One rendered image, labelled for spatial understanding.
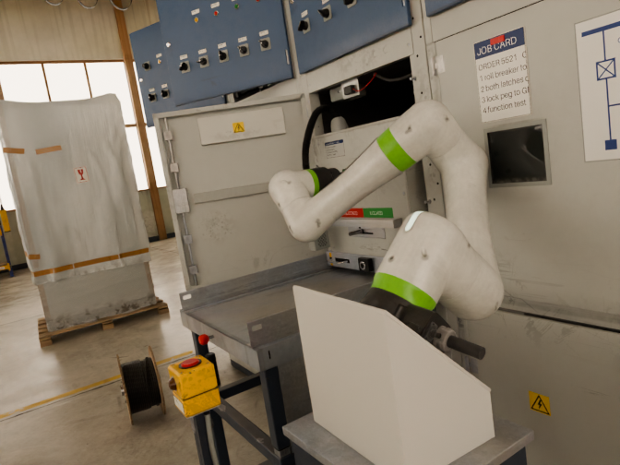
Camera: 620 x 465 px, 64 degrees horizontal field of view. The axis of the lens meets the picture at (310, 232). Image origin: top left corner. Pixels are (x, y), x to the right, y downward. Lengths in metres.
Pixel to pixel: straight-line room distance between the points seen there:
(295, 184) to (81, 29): 11.96
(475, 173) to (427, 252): 0.41
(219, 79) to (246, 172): 0.47
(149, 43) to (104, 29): 10.16
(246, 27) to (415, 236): 1.53
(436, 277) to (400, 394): 0.24
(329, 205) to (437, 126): 0.34
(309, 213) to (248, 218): 0.79
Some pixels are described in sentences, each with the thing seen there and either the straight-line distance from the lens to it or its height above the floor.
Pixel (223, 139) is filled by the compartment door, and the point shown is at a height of 1.44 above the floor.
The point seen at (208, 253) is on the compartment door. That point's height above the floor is 0.98.
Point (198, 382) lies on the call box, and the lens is 1.13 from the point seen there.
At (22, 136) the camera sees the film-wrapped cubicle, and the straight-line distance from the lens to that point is 5.29.
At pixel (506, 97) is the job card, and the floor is 1.38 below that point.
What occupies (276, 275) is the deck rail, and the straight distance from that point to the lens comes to 1.95.
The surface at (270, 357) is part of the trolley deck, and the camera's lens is 1.31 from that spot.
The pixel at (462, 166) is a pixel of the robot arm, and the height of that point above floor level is 1.22.
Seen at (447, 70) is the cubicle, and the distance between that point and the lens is 1.52.
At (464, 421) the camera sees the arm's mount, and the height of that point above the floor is 0.81.
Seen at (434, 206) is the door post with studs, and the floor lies 1.10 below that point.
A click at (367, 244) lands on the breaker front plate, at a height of 0.96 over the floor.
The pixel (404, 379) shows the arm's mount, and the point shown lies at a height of 0.93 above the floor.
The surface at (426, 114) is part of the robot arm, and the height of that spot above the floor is 1.36.
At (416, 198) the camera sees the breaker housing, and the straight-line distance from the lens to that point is 1.65.
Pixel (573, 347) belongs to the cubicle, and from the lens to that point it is 1.44.
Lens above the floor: 1.29
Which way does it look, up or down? 8 degrees down
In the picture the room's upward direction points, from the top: 9 degrees counter-clockwise
